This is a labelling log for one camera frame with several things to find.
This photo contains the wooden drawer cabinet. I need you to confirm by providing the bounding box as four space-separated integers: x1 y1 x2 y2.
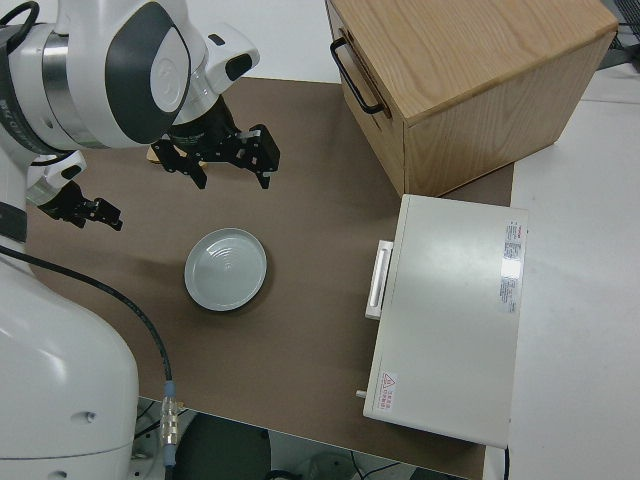
324 0 620 198

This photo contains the wooden mug tree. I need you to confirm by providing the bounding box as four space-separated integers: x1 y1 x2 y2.
146 143 209 170

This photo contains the gray round plate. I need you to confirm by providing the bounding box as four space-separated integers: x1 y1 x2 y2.
183 227 269 312

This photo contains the brown table mat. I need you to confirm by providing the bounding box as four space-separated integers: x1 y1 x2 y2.
24 77 516 469

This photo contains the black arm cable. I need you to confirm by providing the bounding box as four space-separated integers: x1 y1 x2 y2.
0 1 182 469

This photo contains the white toaster oven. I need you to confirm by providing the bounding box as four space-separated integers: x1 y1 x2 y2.
362 193 530 448

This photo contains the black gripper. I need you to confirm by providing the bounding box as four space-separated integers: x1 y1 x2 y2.
152 97 280 190
39 180 124 232

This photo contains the black cabinet handle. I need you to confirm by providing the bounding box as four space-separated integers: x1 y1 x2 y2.
329 38 385 115

